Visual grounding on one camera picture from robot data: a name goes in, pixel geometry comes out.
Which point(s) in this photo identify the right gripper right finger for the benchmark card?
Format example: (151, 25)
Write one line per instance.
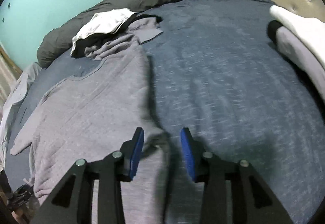
(233, 192)

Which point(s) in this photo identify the light grey blanket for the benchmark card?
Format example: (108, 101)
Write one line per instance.
(12, 105)

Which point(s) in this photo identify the blue patterned bed sheet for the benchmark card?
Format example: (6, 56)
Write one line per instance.
(214, 70)

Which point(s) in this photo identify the folded white grey clothes stack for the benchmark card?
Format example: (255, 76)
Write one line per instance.
(301, 40)

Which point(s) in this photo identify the beige striped curtain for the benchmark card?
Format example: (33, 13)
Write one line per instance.
(7, 80)

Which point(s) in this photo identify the grey knit garment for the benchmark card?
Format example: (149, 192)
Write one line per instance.
(143, 29)

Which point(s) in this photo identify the white black garment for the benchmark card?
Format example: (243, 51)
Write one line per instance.
(109, 22)

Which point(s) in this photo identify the grey quilted sweater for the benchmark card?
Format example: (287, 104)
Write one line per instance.
(90, 117)

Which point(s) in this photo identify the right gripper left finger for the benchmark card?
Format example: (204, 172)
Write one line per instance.
(71, 201)

